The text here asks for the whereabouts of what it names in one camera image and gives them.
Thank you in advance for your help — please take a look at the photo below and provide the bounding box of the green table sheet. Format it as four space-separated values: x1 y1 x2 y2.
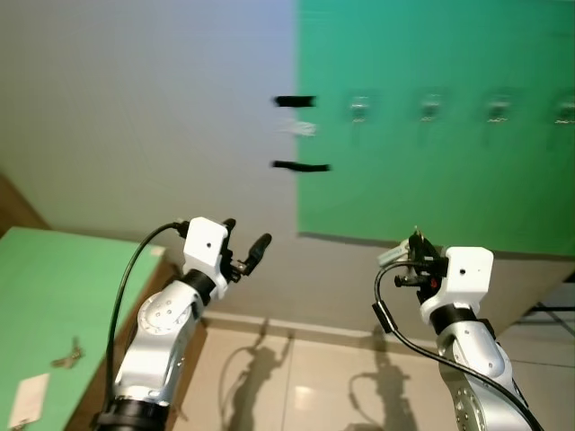
0 227 167 431

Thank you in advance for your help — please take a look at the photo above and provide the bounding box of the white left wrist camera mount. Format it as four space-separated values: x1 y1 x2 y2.
182 217 230 277

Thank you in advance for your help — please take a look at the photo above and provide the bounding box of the clear adhesive wall hook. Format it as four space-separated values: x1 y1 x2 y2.
487 94 513 127
349 92 371 127
420 92 443 125
553 96 575 127

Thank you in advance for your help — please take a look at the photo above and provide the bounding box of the clear tape piece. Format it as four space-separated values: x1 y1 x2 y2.
280 119 317 137

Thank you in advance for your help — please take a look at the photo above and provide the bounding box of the black tape strip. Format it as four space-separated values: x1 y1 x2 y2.
274 95 316 108
272 160 332 173

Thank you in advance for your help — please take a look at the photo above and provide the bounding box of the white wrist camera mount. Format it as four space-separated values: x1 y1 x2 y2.
182 217 230 277
420 247 494 326

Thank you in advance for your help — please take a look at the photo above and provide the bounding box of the green wall sheet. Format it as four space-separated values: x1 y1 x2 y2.
295 0 575 259

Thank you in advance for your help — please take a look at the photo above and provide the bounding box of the key bunch with clear tag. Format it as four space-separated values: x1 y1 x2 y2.
377 241 419 268

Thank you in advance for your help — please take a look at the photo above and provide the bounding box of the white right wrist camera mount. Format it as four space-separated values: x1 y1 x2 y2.
420 247 494 326

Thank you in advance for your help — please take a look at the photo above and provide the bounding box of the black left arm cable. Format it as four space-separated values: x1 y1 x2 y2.
106 223 190 414

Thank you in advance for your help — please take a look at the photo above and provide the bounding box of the brass key bunch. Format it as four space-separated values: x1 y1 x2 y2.
51 339 86 371

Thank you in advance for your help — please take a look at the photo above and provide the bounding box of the white card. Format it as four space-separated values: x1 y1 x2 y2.
7 373 50 427

